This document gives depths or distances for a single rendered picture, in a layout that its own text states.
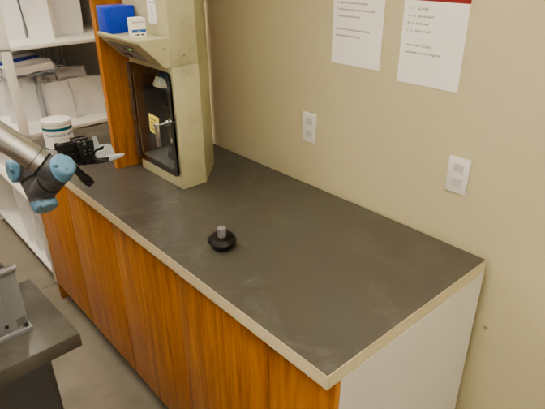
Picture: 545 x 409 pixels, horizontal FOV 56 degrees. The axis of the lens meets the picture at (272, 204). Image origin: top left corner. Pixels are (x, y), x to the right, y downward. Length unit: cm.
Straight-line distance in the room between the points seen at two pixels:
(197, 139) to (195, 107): 13
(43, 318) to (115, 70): 110
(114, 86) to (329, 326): 135
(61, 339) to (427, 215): 115
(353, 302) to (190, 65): 103
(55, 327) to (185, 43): 103
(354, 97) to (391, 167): 27
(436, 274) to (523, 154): 40
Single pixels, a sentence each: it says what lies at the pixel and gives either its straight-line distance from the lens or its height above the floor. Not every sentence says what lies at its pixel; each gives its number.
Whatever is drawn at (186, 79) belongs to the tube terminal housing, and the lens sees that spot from 191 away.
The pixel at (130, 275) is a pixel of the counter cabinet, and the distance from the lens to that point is 202.
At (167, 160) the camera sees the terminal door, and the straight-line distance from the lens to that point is 203.
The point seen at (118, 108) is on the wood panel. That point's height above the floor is 120.
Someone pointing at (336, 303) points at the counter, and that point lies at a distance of 137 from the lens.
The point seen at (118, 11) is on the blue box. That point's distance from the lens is 199.
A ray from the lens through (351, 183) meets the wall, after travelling 191.
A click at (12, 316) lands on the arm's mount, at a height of 100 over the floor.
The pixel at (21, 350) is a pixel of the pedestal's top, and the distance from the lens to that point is 137.
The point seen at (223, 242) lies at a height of 98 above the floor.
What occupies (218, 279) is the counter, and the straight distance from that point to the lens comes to 146.
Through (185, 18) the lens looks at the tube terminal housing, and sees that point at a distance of 188.
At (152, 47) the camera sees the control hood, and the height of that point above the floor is 149.
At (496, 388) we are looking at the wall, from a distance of 193.
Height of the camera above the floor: 177
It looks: 27 degrees down
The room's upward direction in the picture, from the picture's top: straight up
